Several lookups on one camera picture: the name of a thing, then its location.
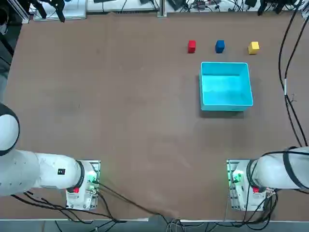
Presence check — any blue block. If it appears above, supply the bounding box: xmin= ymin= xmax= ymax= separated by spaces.
xmin=215 ymin=40 xmax=226 ymax=54

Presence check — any yellow block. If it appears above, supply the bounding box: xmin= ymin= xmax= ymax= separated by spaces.
xmin=248 ymin=41 xmax=260 ymax=55

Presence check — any cyan plastic box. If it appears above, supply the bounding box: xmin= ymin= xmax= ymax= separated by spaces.
xmin=198 ymin=61 xmax=254 ymax=112

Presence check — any dark grey power adapter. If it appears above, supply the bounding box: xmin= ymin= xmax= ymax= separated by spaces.
xmin=167 ymin=0 xmax=187 ymax=11

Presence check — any aluminium frame profile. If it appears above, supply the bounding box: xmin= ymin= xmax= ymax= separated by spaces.
xmin=13 ymin=0 xmax=30 ymax=24

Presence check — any aluminium post with bracket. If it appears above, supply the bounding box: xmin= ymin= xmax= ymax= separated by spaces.
xmin=157 ymin=0 xmax=168 ymax=18

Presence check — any black base power cable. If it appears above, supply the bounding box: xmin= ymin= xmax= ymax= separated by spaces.
xmin=96 ymin=182 xmax=181 ymax=222

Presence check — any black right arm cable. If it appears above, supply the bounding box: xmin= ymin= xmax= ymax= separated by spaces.
xmin=284 ymin=20 xmax=309 ymax=82
xmin=278 ymin=0 xmax=309 ymax=147

